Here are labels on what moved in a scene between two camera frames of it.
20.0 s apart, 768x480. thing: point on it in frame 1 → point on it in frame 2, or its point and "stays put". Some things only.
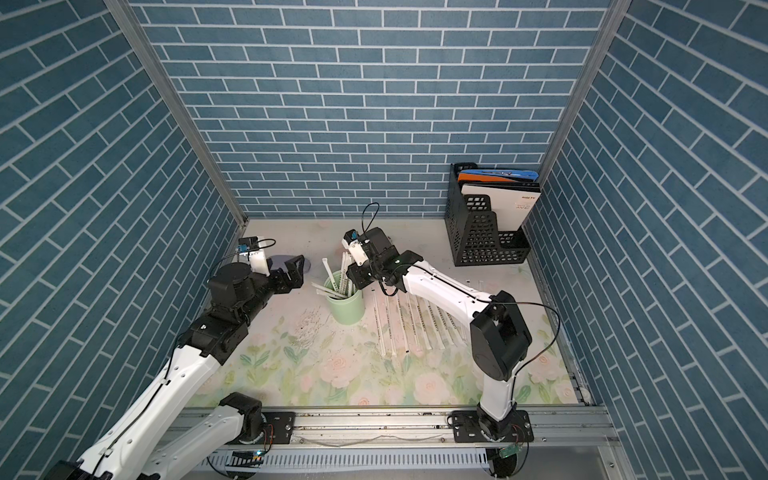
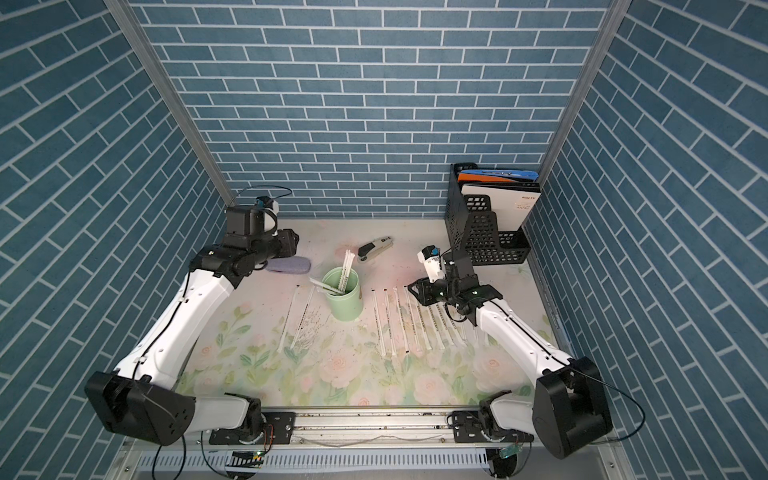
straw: [378, 312] stays put
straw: [390, 326] stays put
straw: [439, 324] stays put
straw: [402, 322] stays put
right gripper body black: [368, 274] → [441, 291]
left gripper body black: [272, 284] → [287, 244]
